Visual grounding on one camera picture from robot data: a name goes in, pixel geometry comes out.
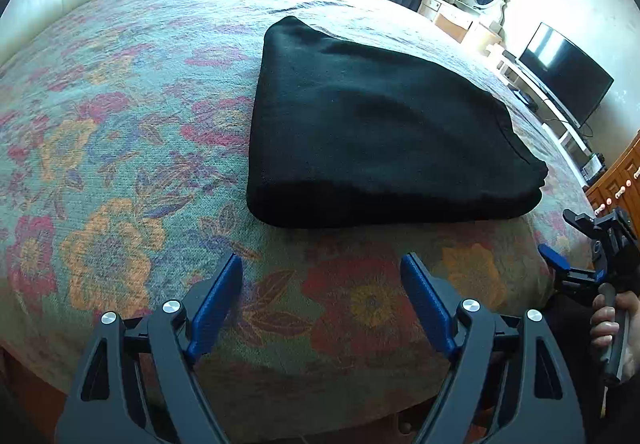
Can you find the black flat television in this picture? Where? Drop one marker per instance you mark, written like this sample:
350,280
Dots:
565,71

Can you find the floral blanket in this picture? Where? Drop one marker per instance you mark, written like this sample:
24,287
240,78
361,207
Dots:
125,149

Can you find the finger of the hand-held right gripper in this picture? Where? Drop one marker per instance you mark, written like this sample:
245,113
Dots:
555,259
582,223

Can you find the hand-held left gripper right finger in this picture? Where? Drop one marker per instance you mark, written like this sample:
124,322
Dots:
425,299

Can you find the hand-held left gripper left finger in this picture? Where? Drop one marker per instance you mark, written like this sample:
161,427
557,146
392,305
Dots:
215,304

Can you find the white television stand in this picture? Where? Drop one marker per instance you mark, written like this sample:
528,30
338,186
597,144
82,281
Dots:
545,111

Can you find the black pants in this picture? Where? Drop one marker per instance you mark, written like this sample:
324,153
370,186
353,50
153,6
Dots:
375,134

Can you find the person's right hand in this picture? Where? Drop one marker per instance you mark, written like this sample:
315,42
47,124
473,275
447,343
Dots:
602,324

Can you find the brown wooden cabinet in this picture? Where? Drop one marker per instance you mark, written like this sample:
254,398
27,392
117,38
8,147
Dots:
620,179

